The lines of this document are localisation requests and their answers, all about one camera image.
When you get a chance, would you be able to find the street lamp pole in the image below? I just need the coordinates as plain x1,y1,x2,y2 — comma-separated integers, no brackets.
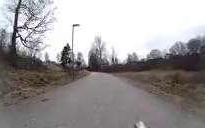
70,23,81,81

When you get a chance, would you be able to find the grey asphalt path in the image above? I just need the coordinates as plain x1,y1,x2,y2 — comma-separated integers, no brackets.
0,71,205,128

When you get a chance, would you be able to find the dark conifer tree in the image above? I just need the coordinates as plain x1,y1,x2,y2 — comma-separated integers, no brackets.
59,42,73,68

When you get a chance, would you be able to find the row of bare trees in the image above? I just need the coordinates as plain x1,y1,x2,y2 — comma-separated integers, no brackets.
74,31,205,69

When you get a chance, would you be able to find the dark hedge line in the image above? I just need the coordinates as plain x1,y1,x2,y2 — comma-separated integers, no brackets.
101,46,205,74

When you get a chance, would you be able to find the robot's own part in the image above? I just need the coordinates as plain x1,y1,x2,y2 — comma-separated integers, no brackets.
134,120,148,128

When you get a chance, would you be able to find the dry grass field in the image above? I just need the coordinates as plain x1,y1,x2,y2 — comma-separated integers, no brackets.
111,68,205,123

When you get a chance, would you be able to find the dry grass verge with slope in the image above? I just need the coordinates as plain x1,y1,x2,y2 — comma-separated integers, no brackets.
0,61,91,108

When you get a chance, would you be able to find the dark brush thicket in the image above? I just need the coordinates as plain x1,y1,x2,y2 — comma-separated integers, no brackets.
0,28,46,69

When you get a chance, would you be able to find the large bare tree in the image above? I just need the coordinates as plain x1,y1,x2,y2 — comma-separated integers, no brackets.
3,0,58,58

